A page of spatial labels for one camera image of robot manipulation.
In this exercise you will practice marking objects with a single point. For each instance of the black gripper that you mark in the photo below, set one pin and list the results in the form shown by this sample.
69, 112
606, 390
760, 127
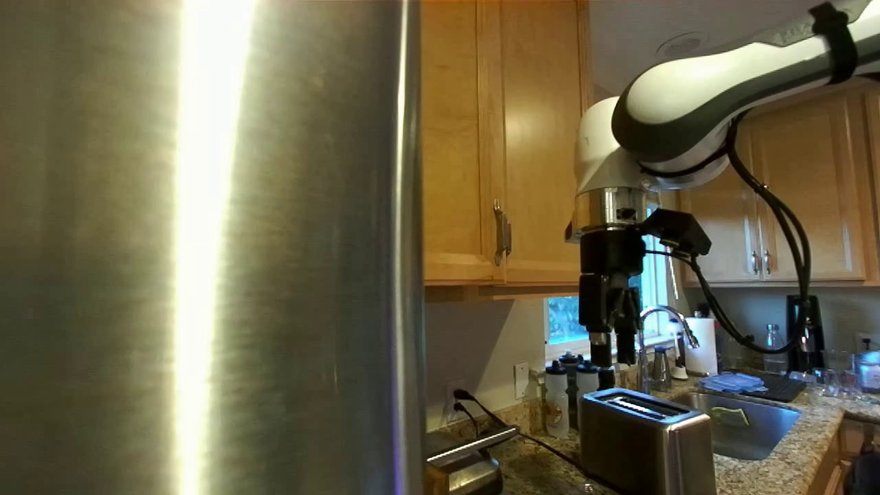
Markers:
608, 262

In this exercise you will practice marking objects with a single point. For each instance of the stainless steel refrigerator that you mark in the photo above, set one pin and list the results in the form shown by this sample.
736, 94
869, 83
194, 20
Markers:
210, 276

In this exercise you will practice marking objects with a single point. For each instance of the paper towel roll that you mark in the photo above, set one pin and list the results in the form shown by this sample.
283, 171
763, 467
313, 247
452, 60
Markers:
703, 359

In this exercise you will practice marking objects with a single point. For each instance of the chrome kitchen faucet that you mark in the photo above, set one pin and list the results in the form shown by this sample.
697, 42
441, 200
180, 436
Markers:
664, 336

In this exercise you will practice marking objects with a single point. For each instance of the blue sponge cloth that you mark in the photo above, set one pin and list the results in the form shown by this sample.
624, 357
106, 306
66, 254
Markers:
736, 384

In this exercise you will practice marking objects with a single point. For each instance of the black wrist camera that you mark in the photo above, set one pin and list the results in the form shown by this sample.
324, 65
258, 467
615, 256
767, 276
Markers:
678, 229

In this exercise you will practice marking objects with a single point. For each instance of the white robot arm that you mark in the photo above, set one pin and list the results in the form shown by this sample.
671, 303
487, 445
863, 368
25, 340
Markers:
675, 127

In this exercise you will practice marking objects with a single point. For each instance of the stainless steel toaster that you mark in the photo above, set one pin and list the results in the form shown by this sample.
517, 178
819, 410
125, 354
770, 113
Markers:
639, 445

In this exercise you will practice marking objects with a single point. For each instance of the wooden cupboard door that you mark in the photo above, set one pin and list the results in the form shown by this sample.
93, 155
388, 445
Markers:
456, 42
536, 83

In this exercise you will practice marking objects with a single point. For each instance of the stainless steel sink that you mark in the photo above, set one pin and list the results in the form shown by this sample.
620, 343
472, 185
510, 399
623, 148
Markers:
747, 427

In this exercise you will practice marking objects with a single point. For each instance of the far wooden wall cabinets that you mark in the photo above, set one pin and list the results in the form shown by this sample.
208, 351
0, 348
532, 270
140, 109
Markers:
813, 155

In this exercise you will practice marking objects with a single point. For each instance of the black coffee machine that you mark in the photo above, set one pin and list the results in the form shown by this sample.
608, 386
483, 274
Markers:
803, 328

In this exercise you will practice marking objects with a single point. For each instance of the white bottle black cap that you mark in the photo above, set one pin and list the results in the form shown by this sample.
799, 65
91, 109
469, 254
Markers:
555, 399
586, 376

